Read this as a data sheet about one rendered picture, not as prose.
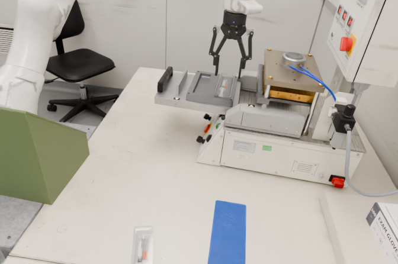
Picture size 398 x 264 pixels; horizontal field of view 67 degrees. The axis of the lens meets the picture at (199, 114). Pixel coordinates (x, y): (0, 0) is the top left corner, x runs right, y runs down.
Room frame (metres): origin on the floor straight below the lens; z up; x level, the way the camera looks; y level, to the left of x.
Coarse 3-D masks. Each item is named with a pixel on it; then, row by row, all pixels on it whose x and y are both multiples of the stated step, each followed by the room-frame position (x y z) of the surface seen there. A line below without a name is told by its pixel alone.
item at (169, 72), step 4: (168, 68) 1.07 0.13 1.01; (172, 68) 1.09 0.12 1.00; (164, 72) 1.04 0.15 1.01; (168, 72) 1.04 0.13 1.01; (172, 72) 1.09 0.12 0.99; (164, 76) 1.00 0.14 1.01; (168, 76) 1.03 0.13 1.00; (160, 80) 0.97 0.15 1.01; (164, 80) 0.98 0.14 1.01; (160, 84) 0.95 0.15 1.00; (164, 84) 0.97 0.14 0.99; (160, 88) 0.95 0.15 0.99
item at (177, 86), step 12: (168, 84) 1.02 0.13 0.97; (180, 84) 0.96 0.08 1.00; (240, 84) 1.07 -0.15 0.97; (156, 96) 0.92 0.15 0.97; (168, 96) 0.92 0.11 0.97; (180, 96) 0.93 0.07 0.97; (192, 108) 0.90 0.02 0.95; (204, 108) 0.89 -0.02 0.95; (216, 108) 0.89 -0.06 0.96; (228, 108) 0.88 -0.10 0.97
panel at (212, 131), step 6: (210, 114) 1.14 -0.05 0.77; (216, 114) 1.03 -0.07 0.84; (210, 120) 1.06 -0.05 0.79; (222, 120) 0.89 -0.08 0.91; (210, 126) 0.98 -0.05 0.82; (222, 126) 0.84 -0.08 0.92; (210, 132) 0.93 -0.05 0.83; (216, 132) 0.85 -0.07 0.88; (204, 138) 0.95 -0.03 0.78; (210, 138) 0.87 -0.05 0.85; (204, 144) 0.88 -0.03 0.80; (198, 156) 0.85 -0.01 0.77
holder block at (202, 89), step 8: (200, 72) 1.09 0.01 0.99; (208, 72) 1.10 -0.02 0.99; (192, 80) 1.02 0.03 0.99; (200, 80) 1.06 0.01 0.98; (208, 80) 1.06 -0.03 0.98; (216, 80) 1.04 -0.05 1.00; (192, 88) 0.96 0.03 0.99; (200, 88) 0.99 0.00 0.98; (208, 88) 0.97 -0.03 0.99; (232, 88) 0.98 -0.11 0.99; (192, 96) 0.91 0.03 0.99; (200, 96) 0.90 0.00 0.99; (208, 96) 0.91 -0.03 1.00; (232, 96) 0.92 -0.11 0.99; (216, 104) 0.90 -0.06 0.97; (224, 104) 0.89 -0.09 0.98; (232, 104) 0.89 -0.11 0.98
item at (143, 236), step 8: (136, 232) 0.51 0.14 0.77; (144, 232) 0.51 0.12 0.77; (152, 232) 0.51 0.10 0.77; (136, 240) 0.48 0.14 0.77; (144, 240) 0.49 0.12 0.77; (152, 240) 0.49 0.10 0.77; (136, 248) 0.46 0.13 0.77; (144, 248) 0.46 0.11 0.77; (152, 248) 0.47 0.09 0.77; (136, 256) 0.44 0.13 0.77; (144, 256) 0.44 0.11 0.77; (152, 256) 0.44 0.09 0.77
